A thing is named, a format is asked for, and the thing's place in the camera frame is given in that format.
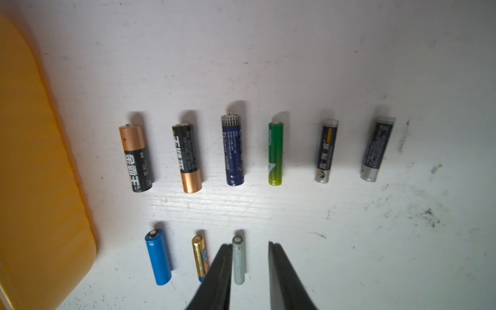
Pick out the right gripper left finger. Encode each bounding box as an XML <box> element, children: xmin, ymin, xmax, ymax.
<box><xmin>186</xmin><ymin>244</ymin><xmax>233</xmax><ymax>310</ymax></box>

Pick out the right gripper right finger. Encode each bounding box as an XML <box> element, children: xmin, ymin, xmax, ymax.
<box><xmin>268</xmin><ymin>242</ymin><xmax>316</xmax><ymax>309</ymax></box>

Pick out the black battery copper end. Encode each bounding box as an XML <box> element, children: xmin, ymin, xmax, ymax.
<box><xmin>173</xmin><ymin>123</ymin><xmax>202</xmax><ymax>194</ymax></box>

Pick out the green battery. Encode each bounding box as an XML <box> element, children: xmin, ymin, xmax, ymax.
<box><xmin>268</xmin><ymin>121</ymin><xmax>284</xmax><ymax>186</ymax></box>

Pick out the black silver battery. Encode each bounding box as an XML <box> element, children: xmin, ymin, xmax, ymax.
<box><xmin>360</xmin><ymin>116</ymin><xmax>396</xmax><ymax>182</ymax></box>

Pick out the dark blue battery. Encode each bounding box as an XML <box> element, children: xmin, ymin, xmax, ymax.
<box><xmin>221</xmin><ymin>114</ymin><xmax>244</xmax><ymax>186</ymax></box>

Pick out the black white slim battery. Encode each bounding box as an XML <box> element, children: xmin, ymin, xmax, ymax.
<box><xmin>315</xmin><ymin>119</ymin><xmax>339</xmax><ymax>183</ymax></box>

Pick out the yellow plastic storage tray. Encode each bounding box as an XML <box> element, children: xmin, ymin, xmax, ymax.
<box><xmin>1</xmin><ymin>16</ymin><xmax>97</xmax><ymax>309</ymax></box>

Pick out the black copper battery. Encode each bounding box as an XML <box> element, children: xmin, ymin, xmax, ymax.
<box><xmin>119</xmin><ymin>124</ymin><xmax>152</xmax><ymax>192</ymax></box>

